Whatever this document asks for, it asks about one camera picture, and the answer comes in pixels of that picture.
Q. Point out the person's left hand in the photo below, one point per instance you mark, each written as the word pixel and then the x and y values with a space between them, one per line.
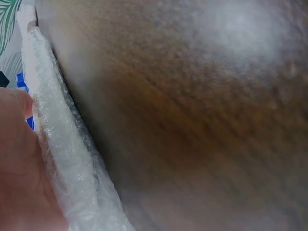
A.
pixel 21 156

